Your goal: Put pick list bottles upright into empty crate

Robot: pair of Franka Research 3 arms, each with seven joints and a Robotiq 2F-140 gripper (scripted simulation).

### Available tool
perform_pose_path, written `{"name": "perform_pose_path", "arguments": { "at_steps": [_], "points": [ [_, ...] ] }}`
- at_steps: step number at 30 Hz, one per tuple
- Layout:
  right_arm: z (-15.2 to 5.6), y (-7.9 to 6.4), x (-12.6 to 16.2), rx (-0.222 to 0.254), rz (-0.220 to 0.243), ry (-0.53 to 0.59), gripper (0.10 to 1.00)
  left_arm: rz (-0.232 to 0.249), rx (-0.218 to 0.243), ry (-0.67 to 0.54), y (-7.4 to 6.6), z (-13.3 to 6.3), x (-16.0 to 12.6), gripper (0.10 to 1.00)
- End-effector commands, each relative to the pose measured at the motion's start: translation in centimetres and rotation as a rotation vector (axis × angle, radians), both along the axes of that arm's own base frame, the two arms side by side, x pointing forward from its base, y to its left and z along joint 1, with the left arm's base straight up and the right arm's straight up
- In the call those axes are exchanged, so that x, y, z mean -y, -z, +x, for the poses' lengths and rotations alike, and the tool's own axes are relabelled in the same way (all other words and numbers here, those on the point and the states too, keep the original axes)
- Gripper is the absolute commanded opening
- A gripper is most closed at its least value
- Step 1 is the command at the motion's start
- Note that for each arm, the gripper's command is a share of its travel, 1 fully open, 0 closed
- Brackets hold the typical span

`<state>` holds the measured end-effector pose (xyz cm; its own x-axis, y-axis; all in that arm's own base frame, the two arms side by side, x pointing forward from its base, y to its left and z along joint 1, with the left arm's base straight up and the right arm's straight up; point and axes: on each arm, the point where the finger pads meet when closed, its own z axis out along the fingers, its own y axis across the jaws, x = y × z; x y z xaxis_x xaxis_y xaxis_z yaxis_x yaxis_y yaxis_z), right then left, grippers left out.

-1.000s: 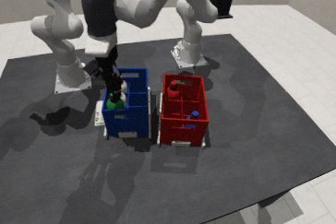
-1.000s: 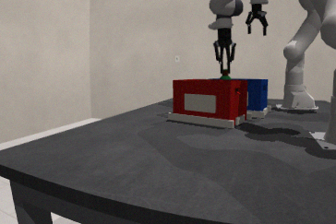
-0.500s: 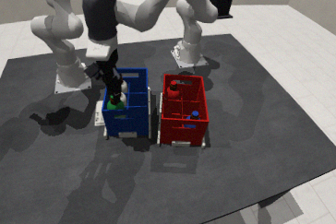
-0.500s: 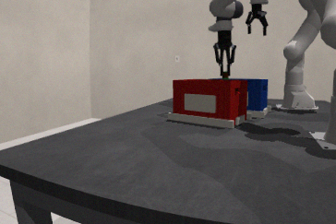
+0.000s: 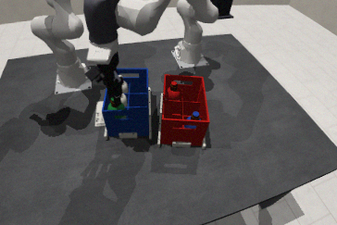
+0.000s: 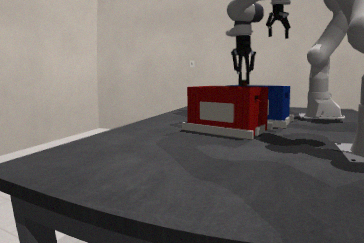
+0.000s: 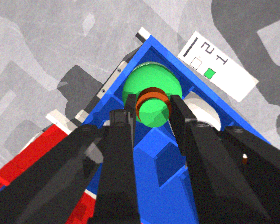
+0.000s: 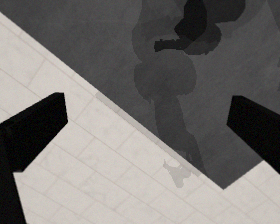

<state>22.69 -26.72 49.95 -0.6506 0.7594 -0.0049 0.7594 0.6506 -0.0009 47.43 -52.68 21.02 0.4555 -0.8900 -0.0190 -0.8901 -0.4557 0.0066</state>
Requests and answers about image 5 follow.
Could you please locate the white paper pick list strip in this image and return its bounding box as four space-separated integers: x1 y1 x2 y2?
95 101 106 127

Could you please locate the red plastic crate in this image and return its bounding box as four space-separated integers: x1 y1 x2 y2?
160 74 209 145

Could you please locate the blue plastic crate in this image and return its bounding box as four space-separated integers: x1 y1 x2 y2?
102 69 149 136

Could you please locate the green bottle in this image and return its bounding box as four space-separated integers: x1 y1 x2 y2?
107 96 126 119

